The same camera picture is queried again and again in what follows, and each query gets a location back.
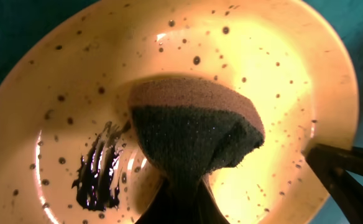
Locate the yellow-green round plate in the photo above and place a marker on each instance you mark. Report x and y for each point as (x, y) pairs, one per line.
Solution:
(72, 87)

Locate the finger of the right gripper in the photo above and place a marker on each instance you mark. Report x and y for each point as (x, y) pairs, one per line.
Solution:
(344, 189)
(342, 159)

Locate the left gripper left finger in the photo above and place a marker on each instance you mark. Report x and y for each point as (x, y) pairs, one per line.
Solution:
(163, 209)

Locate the dark green sponge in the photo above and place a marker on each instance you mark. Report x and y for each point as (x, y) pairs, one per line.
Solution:
(189, 127)

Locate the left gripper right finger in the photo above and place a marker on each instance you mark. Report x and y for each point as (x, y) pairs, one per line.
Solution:
(209, 212)

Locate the teal plastic serving tray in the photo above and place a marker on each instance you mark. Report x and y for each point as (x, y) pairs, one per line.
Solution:
(24, 22)

